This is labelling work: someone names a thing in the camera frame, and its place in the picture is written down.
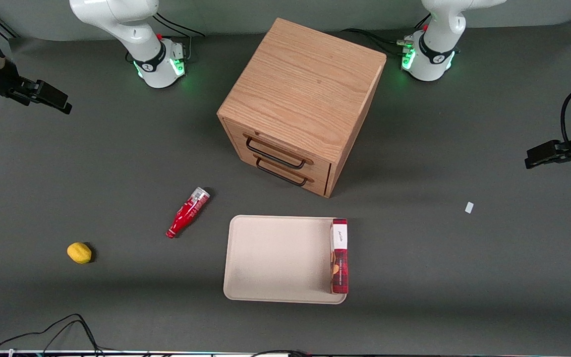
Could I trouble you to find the red ketchup bottle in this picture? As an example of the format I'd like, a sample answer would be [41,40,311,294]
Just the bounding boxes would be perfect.
[166,187,211,239]

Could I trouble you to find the beige plastic tray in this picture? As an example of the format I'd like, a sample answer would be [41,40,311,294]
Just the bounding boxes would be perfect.
[223,215,348,304]

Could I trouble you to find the yellow lemon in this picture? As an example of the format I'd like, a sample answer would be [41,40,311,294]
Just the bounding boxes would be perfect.
[66,242,93,264]

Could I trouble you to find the wooden drawer front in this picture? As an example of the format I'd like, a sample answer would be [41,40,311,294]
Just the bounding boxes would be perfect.
[233,149,331,197]
[225,119,333,183]

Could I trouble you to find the red cookie box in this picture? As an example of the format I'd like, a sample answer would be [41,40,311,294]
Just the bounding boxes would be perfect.
[330,218,349,295]

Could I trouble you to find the wooden drawer cabinet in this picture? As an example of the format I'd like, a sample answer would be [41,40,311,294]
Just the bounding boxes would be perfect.
[217,18,387,199]

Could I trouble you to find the black right base cables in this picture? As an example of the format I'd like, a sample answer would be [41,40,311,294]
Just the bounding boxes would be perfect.
[126,12,207,64]

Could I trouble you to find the black base cables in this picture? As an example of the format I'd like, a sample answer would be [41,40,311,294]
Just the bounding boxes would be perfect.
[340,14,432,56]
[126,12,207,64]

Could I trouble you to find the black left base cables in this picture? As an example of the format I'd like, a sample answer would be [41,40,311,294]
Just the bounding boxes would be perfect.
[340,14,432,56]

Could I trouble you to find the black drawer handle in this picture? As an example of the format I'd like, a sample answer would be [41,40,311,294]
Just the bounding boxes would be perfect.
[245,136,307,170]
[255,157,310,187]

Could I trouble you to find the black floor cable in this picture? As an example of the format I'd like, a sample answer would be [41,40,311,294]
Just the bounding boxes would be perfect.
[0,313,110,357]
[250,349,313,357]

